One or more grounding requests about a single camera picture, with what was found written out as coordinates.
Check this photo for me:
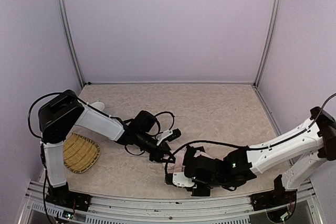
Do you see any pink folding umbrella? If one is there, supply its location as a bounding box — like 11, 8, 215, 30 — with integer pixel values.
163, 146, 211, 174

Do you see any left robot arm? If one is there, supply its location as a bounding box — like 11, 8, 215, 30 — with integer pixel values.
38, 90, 172, 188

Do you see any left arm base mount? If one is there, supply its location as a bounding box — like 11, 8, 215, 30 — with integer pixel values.
45, 191, 91, 212

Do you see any front aluminium rail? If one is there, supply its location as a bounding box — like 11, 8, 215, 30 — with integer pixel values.
18, 179, 323, 224

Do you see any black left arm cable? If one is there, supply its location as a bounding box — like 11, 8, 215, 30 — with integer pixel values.
27, 92, 176, 156

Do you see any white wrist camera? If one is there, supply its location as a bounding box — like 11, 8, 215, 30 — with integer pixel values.
156, 129, 182, 146
165, 172, 195, 188

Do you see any left aluminium frame post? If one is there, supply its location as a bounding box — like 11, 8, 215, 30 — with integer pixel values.
57, 0, 86, 89

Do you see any woven bamboo tray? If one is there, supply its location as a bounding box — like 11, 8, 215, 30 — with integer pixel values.
63, 133, 100, 174

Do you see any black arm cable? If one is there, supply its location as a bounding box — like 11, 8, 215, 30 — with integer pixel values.
27, 92, 176, 156
164, 92, 336, 183

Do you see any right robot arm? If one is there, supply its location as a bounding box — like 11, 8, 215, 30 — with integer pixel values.
183, 107, 335, 191

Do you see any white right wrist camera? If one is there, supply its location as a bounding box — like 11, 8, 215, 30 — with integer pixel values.
165, 172, 195, 188

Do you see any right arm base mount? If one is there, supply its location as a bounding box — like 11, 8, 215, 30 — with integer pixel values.
250, 190, 297, 211

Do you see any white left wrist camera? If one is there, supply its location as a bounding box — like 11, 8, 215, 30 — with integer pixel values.
156, 129, 182, 146

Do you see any light blue white mug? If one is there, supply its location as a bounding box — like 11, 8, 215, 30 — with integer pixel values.
91, 101, 105, 111

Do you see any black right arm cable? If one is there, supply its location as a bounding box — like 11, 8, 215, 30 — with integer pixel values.
164, 92, 336, 183

